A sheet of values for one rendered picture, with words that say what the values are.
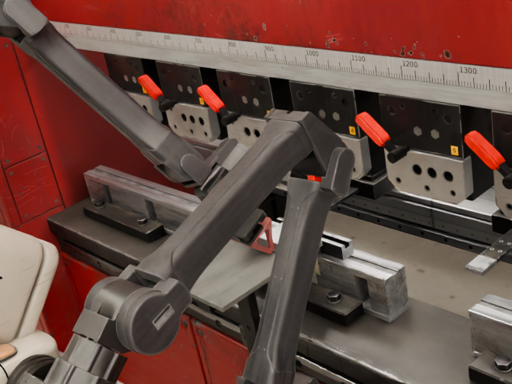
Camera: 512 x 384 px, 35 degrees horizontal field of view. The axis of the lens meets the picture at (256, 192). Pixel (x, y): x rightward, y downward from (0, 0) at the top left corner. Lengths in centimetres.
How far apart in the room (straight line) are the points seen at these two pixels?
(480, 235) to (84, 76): 83
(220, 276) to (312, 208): 39
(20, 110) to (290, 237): 116
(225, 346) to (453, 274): 165
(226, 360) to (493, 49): 98
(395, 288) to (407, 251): 194
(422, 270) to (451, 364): 191
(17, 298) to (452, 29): 68
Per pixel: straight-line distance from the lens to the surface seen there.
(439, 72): 120
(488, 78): 116
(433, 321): 154
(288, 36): 139
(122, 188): 210
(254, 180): 110
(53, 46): 140
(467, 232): 169
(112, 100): 141
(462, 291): 319
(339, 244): 156
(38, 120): 223
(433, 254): 343
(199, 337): 188
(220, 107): 155
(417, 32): 120
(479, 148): 116
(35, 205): 227
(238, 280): 151
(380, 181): 174
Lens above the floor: 177
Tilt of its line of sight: 25 degrees down
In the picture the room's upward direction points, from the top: 12 degrees counter-clockwise
